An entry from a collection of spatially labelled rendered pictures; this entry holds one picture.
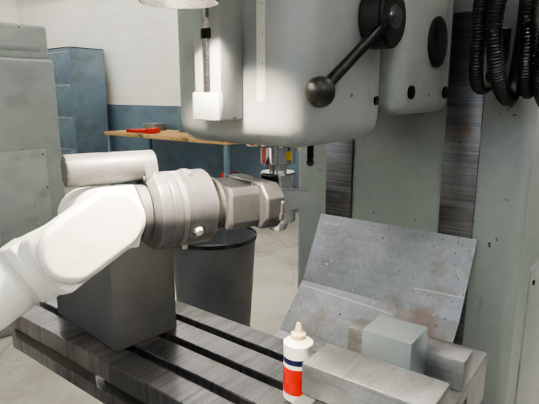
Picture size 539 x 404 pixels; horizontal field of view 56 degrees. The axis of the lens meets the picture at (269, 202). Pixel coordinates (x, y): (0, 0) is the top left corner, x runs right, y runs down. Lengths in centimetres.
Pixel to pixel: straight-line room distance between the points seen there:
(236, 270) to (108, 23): 614
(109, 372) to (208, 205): 39
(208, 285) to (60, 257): 211
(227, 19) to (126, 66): 737
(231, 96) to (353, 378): 33
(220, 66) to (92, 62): 749
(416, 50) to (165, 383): 58
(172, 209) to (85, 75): 742
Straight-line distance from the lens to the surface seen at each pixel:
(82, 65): 792
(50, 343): 100
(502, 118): 92
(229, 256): 254
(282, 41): 54
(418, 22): 72
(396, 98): 68
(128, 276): 84
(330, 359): 61
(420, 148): 96
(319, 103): 49
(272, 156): 63
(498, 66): 74
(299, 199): 64
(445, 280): 95
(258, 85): 55
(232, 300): 265
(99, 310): 89
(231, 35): 56
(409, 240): 98
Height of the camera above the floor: 137
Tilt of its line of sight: 12 degrees down
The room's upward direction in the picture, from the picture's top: straight up
